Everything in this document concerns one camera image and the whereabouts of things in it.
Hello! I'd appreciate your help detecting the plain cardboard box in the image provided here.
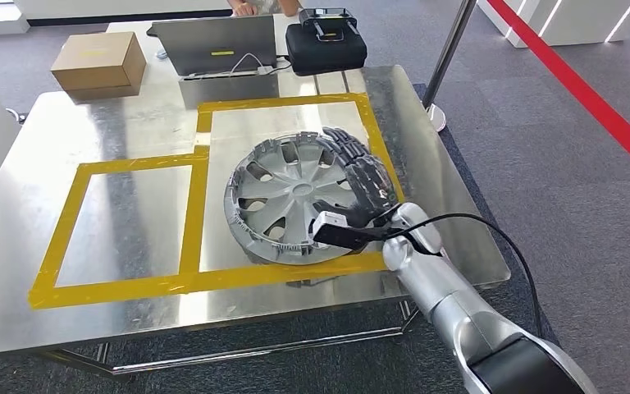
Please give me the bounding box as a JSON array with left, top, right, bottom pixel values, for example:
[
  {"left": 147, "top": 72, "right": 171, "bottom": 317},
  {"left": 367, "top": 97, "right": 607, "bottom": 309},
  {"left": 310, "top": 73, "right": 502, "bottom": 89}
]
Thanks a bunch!
[{"left": 50, "top": 30, "right": 148, "bottom": 102}]

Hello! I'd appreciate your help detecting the black carry case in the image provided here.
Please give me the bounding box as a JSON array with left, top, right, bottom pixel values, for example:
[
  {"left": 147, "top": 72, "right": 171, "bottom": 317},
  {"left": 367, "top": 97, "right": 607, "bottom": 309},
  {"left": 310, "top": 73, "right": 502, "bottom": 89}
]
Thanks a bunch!
[{"left": 285, "top": 7, "right": 369, "bottom": 77}]

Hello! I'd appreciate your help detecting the white charger cable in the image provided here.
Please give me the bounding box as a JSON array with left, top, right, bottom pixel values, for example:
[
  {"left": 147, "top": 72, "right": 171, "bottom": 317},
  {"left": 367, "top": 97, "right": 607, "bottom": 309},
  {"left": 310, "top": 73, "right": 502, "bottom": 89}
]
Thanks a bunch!
[{"left": 192, "top": 53, "right": 277, "bottom": 79}]

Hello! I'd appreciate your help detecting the grey plastic wheel hubcap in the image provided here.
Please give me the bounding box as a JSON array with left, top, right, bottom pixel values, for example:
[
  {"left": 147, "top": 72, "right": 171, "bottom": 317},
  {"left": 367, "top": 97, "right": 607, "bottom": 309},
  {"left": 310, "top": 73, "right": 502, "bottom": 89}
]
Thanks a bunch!
[{"left": 223, "top": 131, "right": 398, "bottom": 267}]

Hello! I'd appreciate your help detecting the person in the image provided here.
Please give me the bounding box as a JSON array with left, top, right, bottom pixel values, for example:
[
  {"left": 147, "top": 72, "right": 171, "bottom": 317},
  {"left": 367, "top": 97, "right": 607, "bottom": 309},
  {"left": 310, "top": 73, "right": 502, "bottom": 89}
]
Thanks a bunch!
[{"left": 226, "top": 0, "right": 303, "bottom": 17}]

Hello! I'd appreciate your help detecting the grey laptop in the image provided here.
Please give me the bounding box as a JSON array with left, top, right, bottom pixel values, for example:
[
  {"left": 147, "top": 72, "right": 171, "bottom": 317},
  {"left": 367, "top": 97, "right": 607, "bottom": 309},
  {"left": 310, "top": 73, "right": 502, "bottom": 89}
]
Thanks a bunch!
[{"left": 146, "top": 14, "right": 279, "bottom": 81}]

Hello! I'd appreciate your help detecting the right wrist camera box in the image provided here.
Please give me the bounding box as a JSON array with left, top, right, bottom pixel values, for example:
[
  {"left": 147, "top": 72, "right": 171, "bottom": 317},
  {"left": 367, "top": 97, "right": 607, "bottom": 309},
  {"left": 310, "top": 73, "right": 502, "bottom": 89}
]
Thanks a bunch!
[{"left": 310, "top": 210, "right": 398, "bottom": 252}]

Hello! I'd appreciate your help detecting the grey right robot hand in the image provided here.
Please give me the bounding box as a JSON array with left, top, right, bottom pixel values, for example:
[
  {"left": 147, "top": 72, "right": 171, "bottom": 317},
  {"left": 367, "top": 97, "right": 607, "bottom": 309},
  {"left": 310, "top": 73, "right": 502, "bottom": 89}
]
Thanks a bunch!
[{"left": 313, "top": 126, "right": 401, "bottom": 230}]

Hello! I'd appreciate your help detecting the steel workbench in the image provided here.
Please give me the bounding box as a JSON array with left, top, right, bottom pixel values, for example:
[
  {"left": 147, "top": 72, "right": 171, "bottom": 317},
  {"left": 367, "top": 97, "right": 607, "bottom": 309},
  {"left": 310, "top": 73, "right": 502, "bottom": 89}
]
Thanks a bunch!
[{"left": 0, "top": 65, "right": 512, "bottom": 376}]

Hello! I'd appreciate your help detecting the chrome stanchion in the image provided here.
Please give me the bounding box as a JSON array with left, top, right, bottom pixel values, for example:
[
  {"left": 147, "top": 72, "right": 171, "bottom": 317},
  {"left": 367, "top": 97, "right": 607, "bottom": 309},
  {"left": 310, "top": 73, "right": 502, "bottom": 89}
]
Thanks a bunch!
[{"left": 421, "top": 0, "right": 479, "bottom": 133}]

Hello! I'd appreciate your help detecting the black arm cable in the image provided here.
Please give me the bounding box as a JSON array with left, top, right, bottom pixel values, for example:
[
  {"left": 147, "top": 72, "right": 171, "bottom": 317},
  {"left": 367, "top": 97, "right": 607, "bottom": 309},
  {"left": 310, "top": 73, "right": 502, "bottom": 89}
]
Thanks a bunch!
[{"left": 386, "top": 204, "right": 545, "bottom": 338}]

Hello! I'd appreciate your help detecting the yellow tape on workbench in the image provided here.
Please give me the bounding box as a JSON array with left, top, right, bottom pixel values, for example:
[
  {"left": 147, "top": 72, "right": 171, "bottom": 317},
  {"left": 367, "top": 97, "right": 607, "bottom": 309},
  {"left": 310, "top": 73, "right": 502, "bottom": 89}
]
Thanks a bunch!
[{"left": 28, "top": 92, "right": 406, "bottom": 311}]

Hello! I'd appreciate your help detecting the red barrier belt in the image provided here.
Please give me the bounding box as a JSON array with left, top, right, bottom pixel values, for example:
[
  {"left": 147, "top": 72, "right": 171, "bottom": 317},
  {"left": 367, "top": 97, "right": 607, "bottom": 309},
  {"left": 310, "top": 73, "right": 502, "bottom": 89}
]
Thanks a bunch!
[{"left": 486, "top": 0, "right": 630, "bottom": 187}]

